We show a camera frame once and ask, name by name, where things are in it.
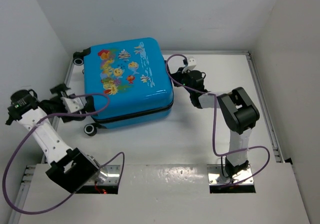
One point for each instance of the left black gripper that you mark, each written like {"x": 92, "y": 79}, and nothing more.
{"x": 60, "y": 90}

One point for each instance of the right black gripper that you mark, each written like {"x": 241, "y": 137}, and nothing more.
{"x": 178, "y": 76}

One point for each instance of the blue suitcase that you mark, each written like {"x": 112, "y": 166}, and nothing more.
{"x": 129, "y": 78}

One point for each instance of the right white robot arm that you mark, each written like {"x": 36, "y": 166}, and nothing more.
{"x": 238, "y": 110}

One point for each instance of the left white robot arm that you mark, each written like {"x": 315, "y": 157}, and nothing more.
{"x": 70, "y": 168}

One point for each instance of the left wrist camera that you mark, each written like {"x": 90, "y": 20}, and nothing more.
{"x": 22, "y": 101}

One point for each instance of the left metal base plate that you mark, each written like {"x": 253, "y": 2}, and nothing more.
{"x": 108, "y": 175}

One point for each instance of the metal base plate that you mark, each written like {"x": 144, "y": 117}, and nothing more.
{"x": 108, "y": 175}
{"x": 216, "y": 178}

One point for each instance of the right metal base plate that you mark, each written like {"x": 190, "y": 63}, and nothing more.
{"x": 216, "y": 178}

